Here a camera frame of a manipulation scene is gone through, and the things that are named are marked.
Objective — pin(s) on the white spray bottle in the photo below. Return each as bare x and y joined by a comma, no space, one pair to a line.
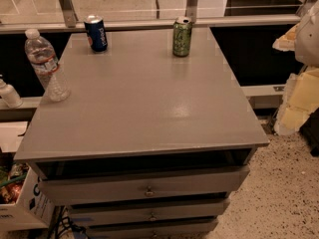
9,95

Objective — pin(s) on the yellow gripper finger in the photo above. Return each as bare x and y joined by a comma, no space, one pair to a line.
287,41
300,101

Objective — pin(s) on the top grey drawer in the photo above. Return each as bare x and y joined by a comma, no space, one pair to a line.
144,186

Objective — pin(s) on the metal window frame rail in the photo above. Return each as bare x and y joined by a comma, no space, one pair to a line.
68,15

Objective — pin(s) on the green soda can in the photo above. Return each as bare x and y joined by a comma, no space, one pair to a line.
181,37

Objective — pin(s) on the blue Pepsi can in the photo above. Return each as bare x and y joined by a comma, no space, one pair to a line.
96,33

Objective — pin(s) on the bottom grey drawer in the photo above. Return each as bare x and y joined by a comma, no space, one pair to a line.
153,230

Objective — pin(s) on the grey drawer cabinet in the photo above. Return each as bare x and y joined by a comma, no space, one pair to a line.
138,108

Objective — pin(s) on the middle grey drawer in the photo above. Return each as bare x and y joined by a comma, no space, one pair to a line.
150,212

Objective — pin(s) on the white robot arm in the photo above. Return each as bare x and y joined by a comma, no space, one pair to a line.
307,39

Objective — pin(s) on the white cardboard box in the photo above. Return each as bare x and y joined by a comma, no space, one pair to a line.
31,209

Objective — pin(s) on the clear plastic water bottle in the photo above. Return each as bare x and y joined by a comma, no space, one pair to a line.
44,61

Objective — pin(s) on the grey drawer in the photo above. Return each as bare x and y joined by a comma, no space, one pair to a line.
153,230
150,212
144,186

